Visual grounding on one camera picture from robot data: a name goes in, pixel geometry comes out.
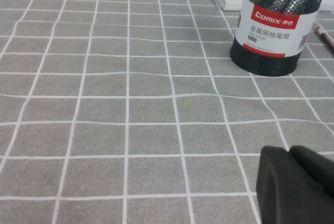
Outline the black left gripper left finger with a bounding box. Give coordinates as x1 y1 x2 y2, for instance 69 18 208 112
255 145 334 224

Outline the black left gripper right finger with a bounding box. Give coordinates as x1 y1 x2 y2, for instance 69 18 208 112
289 145 334 199

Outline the black mesh pen holder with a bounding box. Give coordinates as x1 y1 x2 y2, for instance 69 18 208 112
229 0 332 77

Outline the red pencil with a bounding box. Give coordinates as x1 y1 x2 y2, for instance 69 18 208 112
315 26 334 55

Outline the grey checked tablecloth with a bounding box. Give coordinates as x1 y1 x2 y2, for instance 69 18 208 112
0 0 334 224

